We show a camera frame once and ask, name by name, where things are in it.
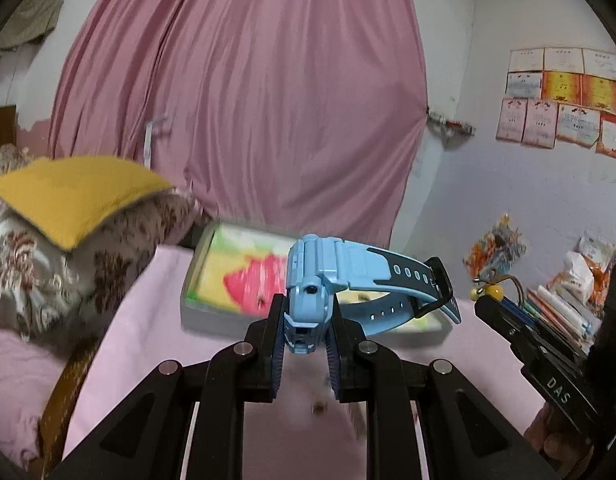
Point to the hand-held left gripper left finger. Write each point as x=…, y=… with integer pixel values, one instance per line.
x=276, y=360

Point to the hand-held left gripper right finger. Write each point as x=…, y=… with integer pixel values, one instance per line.
x=334, y=360

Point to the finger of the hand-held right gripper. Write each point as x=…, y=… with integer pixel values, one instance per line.
x=503, y=327
x=533, y=322

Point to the blue smartwatch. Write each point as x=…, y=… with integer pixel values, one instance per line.
x=308, y=270

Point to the grey cardboard box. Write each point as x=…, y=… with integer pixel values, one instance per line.
x=213, y=280

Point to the person's right hand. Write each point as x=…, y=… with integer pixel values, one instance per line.
x=553, y=435

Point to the stack of books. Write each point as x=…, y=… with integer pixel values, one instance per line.
x=558, y=315

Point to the white tissue pack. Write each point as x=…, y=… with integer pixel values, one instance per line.
x=580, y=270

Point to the colourful cut-out drawing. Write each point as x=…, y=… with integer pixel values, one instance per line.
x=495, y=247

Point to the pink blanket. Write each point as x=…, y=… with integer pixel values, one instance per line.
x=148, y=350

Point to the pink curtain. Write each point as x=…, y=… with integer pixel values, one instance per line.
x=263, y=100

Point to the floral pillow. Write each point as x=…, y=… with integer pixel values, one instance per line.
x=28, y=280

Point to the yellow pillow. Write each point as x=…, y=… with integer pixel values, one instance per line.
x=73, y=195

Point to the pink bed sheet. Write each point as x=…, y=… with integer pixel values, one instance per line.
x=13, y=385

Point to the wooden headboard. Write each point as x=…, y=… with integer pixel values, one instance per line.
x=0, y=127

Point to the olive hanging cloth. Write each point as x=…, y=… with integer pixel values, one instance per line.
x=28, y=22

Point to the wooden bed frame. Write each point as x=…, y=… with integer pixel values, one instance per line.
x=68, y=390

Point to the group of wall certificates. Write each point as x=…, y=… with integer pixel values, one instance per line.
x=563, y=100

